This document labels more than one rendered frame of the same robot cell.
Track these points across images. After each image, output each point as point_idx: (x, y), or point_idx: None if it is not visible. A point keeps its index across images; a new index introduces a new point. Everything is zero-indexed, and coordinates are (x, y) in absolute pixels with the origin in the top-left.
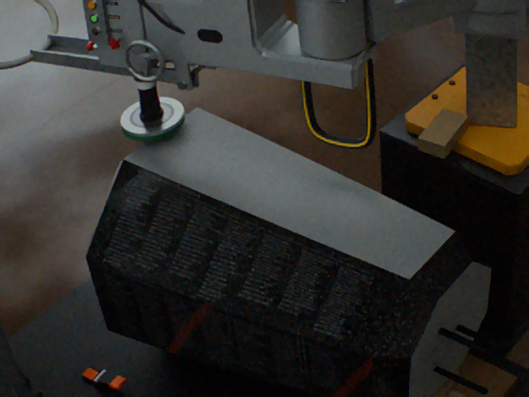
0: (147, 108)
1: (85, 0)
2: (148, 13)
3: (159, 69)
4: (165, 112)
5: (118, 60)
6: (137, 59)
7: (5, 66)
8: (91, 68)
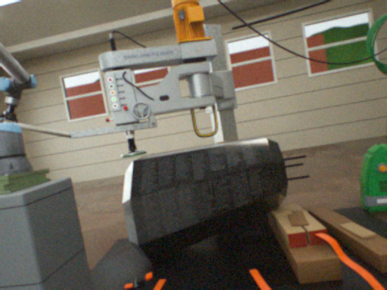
0: (133, 146)
1: (109, 91)
2: (137, 94)
3: (140, 123)
4: (137, 151)
5: (125, 119)
6: (139, 109)
7: (60, 134)
8: (106, 132)
